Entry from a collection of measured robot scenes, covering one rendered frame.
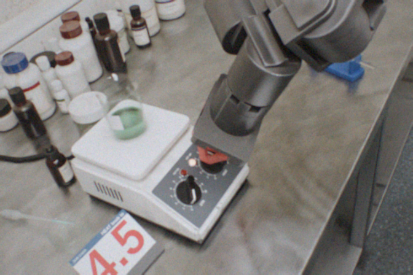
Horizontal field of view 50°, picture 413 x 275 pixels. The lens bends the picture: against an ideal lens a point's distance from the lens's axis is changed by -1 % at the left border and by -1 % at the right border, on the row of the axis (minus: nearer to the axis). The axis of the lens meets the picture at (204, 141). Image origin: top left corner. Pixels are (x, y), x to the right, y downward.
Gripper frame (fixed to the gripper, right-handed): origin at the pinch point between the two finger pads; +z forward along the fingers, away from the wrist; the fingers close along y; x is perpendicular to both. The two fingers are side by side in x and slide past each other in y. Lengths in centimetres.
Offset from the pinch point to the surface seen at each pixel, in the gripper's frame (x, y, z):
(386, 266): 67, -34, 61
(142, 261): -1.8, 13.9, 6.3
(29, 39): -38.4, -22.0, 22.7
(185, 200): -0.4, 6.8, 1.1
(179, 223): 0.1, 9.4, 2.0
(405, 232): 71, -47, 60
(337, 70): 14.9, -28.0, 1.4
